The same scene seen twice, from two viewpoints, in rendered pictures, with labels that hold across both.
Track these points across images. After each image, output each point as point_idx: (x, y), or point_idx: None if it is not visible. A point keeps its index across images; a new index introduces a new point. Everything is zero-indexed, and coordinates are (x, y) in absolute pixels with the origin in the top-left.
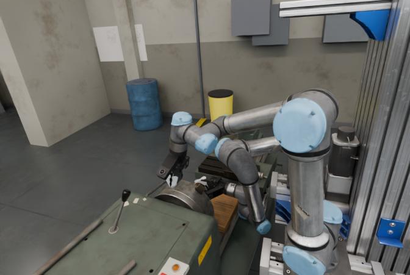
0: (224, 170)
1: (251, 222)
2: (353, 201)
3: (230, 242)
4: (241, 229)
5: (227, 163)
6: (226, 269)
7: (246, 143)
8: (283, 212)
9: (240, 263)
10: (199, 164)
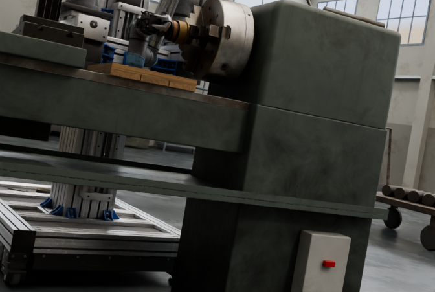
0: (83, 28)
1: (153, 57)
2: (142, 1)
3: (100, 166)
4: (59, 160)
5: None
6: (144, 171)
7: None
8: (109, 56)
9: (122, 166)
10: (75, 32)
